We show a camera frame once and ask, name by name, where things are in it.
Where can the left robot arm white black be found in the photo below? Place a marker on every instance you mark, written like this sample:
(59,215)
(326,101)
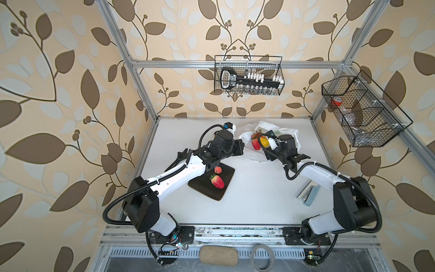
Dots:
(140,206)

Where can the grey tape roll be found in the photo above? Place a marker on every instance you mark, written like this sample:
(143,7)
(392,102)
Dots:
(262,252)

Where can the small red fake apple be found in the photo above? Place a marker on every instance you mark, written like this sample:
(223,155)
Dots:
(218,169)

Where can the black square tray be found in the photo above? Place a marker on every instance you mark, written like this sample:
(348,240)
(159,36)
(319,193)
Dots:
(204,186)

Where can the wire basket black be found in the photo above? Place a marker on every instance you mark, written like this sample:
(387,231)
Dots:
(267,65)
(369,116)

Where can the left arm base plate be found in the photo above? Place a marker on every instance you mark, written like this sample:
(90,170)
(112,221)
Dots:
(180,235)

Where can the red cup in basket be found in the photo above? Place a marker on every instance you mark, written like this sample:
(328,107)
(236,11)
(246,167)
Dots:
(336,101)

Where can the large red fake strawberry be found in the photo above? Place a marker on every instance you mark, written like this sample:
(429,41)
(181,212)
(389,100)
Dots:
(217,181)

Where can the black socket tool set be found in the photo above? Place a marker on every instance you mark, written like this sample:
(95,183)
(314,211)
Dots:
(230,79)

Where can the right wire basket black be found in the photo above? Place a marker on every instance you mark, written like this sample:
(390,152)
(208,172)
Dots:
(369,116)

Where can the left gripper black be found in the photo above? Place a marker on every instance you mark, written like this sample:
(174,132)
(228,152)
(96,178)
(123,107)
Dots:
(239,146)

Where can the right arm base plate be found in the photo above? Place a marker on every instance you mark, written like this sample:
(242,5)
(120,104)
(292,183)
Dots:
(295,236)

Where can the fake strawberry in bag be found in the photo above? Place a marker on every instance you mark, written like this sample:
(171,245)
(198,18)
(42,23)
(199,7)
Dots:
(256,145)

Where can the back wire basket black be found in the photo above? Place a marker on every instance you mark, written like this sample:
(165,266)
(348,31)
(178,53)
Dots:
(267,65)

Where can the yellow fake lemon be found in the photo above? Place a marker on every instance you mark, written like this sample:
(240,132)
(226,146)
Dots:
(264,141)

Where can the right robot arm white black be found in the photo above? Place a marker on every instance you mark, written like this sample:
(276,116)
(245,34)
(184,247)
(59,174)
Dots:
(355,208)

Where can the beige sponge block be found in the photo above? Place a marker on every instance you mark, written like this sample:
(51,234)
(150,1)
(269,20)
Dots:
(219,255)

